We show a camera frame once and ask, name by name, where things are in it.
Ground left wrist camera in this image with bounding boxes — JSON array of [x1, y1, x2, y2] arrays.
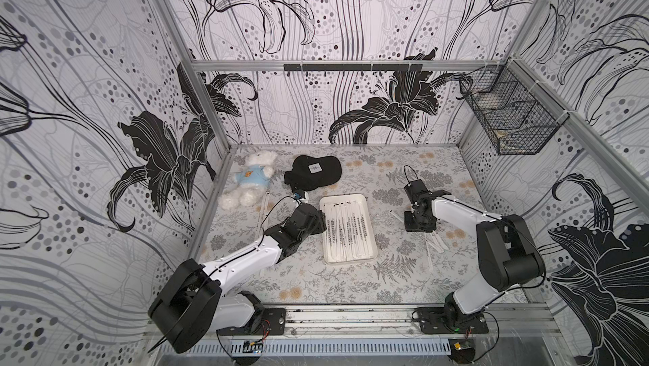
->
[[294, 189, 308, 202]]

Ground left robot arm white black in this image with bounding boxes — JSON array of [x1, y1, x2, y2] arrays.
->
[[148, 202, 326, 353]]

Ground black cap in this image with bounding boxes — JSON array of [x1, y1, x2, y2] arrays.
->
[[284, 155, 342, 193]]

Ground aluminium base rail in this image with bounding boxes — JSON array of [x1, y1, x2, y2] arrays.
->
[[266, 303, 561, 340]]

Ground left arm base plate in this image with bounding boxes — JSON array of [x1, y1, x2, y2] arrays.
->
[[217, 308, 287, 337]]

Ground black wire basket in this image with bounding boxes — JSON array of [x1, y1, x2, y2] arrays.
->
[[460, 65, 569, 156]]

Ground white teddy bear blue shirt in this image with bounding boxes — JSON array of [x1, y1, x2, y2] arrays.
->
[[218, 151, 278, 210]]

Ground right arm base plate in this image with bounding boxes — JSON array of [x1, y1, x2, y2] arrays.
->
[[411, 307, 489, 336]]

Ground straw later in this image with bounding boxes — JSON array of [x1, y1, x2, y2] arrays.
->
[[359, 205, 371, 257]]

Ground left pile wrapped straw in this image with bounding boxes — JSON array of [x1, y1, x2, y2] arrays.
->
[[257, 192, 270, 235]]

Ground white cable duct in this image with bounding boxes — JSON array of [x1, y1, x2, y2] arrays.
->
[[187, 337, 451, 358]]

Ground black wall bar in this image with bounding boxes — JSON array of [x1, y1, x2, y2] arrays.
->
[[282, 63, 423, 72]]

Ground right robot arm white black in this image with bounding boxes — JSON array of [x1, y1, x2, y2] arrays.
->
[[404, 179, 546, 316]]

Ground white storage tray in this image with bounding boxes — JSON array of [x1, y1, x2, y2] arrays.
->
[[319, 193, 379, 266]]

